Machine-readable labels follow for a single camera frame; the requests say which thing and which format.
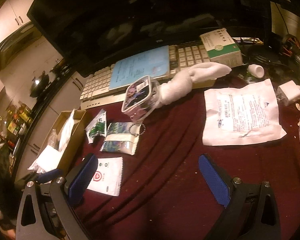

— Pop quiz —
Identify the beige computer keyboard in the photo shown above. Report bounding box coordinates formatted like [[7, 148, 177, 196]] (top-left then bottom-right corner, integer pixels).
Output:
[[79, 43, 217, 111]]

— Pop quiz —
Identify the black kitchen counter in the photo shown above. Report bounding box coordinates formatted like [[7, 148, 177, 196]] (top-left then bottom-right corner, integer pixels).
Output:
[[5, 62, 73, 180]]

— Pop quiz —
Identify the blue green snack packet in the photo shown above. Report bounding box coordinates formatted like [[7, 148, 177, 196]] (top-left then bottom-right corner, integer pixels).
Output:
[[99, 121, 145, 155]]

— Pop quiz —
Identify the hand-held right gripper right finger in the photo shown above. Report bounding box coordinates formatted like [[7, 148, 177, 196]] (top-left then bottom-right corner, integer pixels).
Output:
[[198, 154, 282, 240]]

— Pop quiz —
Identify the cooking pot with lid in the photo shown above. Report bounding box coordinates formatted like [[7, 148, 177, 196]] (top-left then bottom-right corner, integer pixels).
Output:
[[49, 58, 66, 76]]

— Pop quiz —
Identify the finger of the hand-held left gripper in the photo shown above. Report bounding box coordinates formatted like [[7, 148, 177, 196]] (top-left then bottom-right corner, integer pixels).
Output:
[[37, 169, 63, 183], [15, 172, 40, 184]]

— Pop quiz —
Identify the range hood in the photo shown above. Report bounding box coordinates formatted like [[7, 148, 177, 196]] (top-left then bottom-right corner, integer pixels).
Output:
[[0, 21, 41, 71]]

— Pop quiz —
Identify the dark red tablecloth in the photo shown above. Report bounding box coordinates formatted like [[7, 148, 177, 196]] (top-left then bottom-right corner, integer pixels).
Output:
[[72, 75, 300, 240]]

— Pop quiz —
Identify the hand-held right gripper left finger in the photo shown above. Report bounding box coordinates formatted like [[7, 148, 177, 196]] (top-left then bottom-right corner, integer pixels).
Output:
[[15, 153, 98, 240]]

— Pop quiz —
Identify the black computer monitor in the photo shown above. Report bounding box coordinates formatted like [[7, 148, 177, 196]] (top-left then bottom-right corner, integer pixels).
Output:
[[27, 0, 273, 78]]

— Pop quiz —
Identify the clear printed zip pouch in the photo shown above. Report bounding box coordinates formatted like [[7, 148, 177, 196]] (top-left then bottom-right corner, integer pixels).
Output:
[[121, 74, 161, 137]]

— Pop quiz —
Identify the white kitchen base cabinet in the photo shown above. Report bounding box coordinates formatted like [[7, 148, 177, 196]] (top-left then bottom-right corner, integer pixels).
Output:
[[12, 71, 88, 171]]

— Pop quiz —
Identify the black wok with lid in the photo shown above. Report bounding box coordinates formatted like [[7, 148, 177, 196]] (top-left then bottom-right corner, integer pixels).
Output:
[[28, 71, 52, 98]]

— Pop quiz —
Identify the light blue paper sheet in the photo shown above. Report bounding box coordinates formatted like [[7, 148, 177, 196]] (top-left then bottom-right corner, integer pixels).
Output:
[[107, 45, 171, 91]]

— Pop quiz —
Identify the large white printed packet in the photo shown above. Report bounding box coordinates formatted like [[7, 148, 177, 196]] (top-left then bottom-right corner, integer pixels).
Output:
[[201, 78, 287, 146]]

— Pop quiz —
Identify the white wall cabinet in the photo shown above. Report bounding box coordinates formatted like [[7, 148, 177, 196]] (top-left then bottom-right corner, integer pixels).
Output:
[[0, 0, 32, 46]]

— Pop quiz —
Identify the white packet with red shield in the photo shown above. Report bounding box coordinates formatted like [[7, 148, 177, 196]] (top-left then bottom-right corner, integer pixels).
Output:
[[82, 156, 124, 197]]

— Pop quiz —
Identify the bundle of coloured wires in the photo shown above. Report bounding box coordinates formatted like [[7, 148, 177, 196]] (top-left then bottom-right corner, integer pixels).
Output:
[[265, 29, 300, 58]]

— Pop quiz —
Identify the green and white small packet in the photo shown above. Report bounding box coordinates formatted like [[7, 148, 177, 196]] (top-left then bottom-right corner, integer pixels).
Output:
[[84, 108, 107, 145]]

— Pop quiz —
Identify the green and white medicine box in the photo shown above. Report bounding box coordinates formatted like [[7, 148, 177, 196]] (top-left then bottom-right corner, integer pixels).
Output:
[[199, 27, 243, 67]]

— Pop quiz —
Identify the white power adapter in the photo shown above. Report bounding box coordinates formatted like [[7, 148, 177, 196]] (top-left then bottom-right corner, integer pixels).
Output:
[[277, 80, 300, 106]]

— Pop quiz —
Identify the white plastic bag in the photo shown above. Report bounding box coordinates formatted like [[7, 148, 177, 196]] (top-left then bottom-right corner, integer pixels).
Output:
[[27, 144, 62, 175]]

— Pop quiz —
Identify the cardboard box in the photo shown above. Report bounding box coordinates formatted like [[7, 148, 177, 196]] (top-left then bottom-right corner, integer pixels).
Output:
[[27, 108, 88, 180]]

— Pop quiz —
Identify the dark fuzzy cloth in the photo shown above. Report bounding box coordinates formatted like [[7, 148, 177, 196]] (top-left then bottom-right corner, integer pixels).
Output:
[[0, 150, 17, 232]]

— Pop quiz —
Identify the small white bottle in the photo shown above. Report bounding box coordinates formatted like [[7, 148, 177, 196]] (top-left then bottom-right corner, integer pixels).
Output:
[[247, 64, 265, 79]]

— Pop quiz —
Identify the white towel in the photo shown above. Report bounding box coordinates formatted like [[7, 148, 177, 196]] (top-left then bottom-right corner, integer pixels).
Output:
[[153, 63, 232, 110]]

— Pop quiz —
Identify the large cooking oil jug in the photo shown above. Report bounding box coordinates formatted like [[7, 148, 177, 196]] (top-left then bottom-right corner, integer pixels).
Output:
[[16, 102, 33, 125]]

